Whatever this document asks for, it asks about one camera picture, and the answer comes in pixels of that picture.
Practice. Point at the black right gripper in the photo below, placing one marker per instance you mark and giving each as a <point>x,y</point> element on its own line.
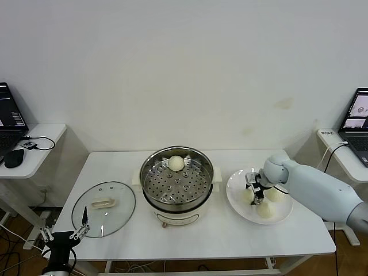
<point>261,181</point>

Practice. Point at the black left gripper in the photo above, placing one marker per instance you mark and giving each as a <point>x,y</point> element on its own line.
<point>61,244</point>

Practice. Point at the white steamed baozi bun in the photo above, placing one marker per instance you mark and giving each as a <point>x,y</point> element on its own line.
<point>275,196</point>
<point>176,163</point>
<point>247,197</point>
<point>265,211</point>

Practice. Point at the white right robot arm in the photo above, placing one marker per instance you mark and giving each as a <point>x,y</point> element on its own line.
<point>316,187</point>

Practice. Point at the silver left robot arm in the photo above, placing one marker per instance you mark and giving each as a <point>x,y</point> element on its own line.
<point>56,270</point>

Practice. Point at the perforated steel steamer basket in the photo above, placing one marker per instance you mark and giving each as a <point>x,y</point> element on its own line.
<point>175,206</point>

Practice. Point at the round white plate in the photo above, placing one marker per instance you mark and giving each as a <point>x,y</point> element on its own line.
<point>238,207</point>

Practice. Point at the white side table with mouse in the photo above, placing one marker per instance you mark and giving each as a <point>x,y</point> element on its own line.
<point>43,164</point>

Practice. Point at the cream electric cooker pot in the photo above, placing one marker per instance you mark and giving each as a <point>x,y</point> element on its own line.
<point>175,217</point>

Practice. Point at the black computer mouse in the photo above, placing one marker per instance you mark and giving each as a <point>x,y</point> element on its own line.
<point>15,158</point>

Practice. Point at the small black usb hub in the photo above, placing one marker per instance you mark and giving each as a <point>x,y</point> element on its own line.
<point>29,144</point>

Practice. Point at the white labelled power strip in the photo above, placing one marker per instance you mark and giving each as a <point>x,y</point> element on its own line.
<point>327,133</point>

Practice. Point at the white side table with strip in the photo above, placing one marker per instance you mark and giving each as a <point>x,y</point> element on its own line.
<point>345,165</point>

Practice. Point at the grey laptop with pale screen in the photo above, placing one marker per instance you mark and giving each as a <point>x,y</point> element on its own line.
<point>356,141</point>

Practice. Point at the black laptop with dark screen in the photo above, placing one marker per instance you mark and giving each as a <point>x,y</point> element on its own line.
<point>11,115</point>

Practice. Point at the white wall socket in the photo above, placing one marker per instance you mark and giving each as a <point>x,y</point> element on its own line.
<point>45,190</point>

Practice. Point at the white table frame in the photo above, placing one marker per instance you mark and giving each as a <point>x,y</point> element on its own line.
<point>187,272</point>

